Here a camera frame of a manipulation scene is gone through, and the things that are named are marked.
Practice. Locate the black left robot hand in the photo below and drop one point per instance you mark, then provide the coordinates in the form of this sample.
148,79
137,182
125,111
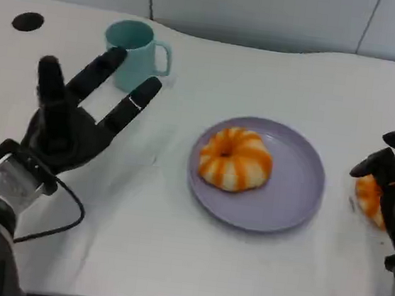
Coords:
63,140

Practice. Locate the orange white toy bread roll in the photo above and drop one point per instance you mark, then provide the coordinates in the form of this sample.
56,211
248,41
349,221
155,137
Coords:
368,199
235,159

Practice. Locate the pale green mug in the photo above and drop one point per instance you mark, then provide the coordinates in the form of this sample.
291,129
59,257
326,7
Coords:
135,69

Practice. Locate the lilac plate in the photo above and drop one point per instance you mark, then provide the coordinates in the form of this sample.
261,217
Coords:
283,208

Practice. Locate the black round table hole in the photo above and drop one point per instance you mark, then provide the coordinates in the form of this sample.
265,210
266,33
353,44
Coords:
28,21

